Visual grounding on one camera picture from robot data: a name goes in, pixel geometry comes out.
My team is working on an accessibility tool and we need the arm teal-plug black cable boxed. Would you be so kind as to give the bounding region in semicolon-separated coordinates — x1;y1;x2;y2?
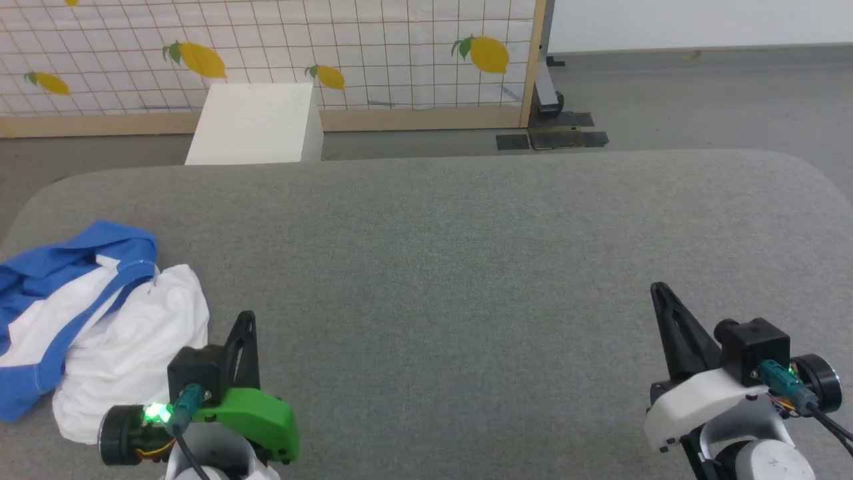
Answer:
170;383;214;480
760;360;853;461

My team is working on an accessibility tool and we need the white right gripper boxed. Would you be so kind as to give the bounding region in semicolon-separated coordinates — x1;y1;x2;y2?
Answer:
643;281;797;454

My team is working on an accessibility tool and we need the right arm teal-plug black cable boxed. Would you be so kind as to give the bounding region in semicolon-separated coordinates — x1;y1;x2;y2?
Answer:
760;360;853;461

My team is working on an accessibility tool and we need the white rectangular box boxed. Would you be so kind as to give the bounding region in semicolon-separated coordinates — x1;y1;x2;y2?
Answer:
185;83;324;165

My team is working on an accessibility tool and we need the grey metal stand leg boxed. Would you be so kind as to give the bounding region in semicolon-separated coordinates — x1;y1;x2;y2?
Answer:
533;0;566;117

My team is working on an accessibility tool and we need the blue and white garment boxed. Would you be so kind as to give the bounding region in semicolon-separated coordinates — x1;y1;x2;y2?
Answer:
0;220;211;446

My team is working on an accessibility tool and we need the grey fabric sofa cushion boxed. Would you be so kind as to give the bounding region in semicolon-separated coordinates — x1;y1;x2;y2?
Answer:
0;148;853;480

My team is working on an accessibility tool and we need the left arm teal-plug black cable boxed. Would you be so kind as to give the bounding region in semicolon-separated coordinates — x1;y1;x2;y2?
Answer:
170;383;214;480

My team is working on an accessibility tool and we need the large dark floor plate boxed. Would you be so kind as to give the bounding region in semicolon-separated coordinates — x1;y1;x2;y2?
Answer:
528;112;608;150

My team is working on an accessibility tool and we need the lemon print wood-framed screen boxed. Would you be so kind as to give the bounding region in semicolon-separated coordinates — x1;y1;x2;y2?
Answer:
0;0;547;139

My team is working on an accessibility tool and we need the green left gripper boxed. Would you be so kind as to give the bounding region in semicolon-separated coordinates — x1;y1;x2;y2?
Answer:
193;310;301;464

